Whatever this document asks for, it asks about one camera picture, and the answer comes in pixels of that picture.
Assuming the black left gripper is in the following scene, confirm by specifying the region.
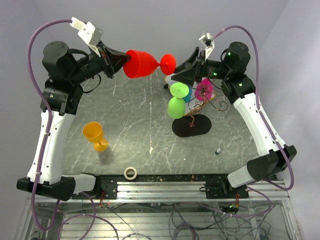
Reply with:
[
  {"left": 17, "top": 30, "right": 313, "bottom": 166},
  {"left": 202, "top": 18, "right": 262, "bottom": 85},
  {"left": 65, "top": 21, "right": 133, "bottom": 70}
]
[{"left": 69, "top": 40, "right": 132, "bottom": 85}]

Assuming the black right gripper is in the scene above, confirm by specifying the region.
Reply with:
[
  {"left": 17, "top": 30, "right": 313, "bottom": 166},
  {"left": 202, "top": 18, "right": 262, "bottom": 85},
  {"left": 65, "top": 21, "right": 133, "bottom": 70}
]
[{"left": 171, "top": 47, "right": 232, "bottom": 86}]

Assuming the red plastic wine glass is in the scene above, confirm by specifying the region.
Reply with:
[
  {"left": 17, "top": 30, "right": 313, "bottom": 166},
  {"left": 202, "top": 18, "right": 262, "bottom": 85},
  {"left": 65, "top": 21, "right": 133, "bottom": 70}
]
[{"left": 123, "top": 50, "right": 176, "bottom": 79}]

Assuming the pink plastic wine glass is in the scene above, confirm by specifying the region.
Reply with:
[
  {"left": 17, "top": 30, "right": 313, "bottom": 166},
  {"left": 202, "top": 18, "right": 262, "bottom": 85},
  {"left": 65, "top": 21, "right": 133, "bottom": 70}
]
[{"left": 194, "top": 77, "right": 215, "bottom": 102}]

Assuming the blue plastic wine glass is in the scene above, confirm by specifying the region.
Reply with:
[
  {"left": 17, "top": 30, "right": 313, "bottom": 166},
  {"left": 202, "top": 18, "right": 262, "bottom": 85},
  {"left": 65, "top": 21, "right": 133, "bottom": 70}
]
[{"left": 183, "top": 87, "right": 193, "bottom": 104}]

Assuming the green plastic wine glass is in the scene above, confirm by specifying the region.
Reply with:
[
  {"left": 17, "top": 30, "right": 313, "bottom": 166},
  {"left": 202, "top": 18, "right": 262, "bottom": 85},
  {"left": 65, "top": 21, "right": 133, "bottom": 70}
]
[{"left": 167, "top": 82, "right": 189, "bottom": 119}]

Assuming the orange plastic wine glass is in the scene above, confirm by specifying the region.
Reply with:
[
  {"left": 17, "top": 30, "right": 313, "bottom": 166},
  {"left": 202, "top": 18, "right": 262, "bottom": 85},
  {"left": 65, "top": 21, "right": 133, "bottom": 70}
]
[{"left": 82, "top": 122, "right": 109, "bottom": 152}]

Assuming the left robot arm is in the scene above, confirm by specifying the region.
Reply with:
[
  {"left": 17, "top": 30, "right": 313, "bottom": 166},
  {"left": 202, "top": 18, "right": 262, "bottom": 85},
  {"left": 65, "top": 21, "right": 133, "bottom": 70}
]
[{"left": 16, "top": 41, "right": 131, "bottom": 201}]

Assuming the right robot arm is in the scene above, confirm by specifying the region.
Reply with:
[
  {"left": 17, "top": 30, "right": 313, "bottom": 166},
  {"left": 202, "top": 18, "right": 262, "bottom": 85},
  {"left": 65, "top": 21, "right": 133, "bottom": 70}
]
[{"left": 171, "top": 41, "right": 297, "bottom": 198}]

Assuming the yellow framed whiteboard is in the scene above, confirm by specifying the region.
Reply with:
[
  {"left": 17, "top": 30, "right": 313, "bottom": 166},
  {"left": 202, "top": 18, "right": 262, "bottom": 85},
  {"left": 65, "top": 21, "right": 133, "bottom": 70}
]
[{"left": 164, "top": 75, "right": 216, "bottom": 116}]

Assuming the small white blue cap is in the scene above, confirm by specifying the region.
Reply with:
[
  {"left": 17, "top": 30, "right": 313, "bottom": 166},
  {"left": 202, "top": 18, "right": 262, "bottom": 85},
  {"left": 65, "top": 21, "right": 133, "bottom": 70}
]
[{"left": 215, "top": 148, "right": 221, "bottom": 155}]

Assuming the masking tape roll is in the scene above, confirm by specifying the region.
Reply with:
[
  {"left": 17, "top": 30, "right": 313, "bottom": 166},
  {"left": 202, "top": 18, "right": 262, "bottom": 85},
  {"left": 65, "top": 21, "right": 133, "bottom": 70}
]
[{"left": 123, "top": 166, "right": 138, "bottom": 181}]

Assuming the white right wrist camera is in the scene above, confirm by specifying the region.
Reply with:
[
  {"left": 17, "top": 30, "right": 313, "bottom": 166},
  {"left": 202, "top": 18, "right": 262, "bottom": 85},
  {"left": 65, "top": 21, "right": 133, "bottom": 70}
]
[{"left": 198, "top": 32, "right": 215, "bottom": 60}]

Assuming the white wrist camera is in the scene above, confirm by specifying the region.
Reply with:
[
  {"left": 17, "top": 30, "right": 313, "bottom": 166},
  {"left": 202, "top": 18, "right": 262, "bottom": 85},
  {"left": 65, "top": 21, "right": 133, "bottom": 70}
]
[
  {"left": 70, "top": 17, "right": 103, "bottom": 57},
  {"left": 198, "top": 32, "right": 215, "bottom": 60}
]

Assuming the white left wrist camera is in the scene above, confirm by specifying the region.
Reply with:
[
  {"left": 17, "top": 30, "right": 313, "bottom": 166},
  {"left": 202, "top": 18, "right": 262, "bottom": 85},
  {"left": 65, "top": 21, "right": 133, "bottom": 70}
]
[{"left": 70, "top": 17, "right": 103, "bottom": 57}]

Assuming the copper wire wine glass rack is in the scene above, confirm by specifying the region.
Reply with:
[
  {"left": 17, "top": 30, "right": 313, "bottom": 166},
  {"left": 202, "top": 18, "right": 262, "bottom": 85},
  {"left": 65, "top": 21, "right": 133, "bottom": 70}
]
[{"left": 171, "top": 82, "right": 237, "bottom": 138}]

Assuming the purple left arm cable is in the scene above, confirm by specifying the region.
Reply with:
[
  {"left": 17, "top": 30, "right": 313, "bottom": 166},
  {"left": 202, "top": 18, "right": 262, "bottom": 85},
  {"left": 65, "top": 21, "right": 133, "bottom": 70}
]
[{"left": 26, "top": 19, "right": 120, "bottom": 240}]

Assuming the aluminium front mounting rail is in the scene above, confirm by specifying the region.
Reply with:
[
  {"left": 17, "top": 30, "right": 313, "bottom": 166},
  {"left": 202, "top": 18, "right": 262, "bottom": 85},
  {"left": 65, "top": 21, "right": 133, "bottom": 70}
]
[{"left": 72, "top": 173, "right": 288, "bottom": 205}]

